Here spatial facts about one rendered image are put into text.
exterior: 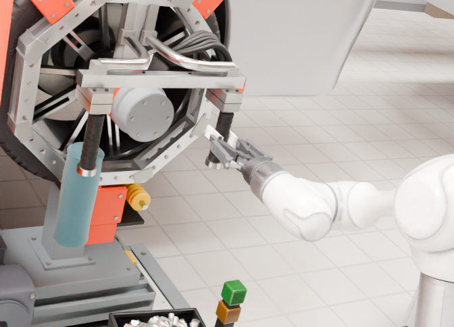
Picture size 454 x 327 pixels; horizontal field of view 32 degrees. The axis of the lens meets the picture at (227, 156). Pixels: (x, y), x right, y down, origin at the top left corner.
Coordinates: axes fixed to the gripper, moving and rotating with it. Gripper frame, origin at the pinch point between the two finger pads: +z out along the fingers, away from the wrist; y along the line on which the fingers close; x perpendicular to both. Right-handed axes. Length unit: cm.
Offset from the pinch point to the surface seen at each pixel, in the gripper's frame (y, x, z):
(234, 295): -13.6, -18.0, -37.4
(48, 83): -26, -9, 49
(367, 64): 296, -83, 252
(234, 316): -11.8, -24.0, -37.4
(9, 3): -61, 35, -13
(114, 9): -10, 14, 49
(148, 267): 19, -75, 46
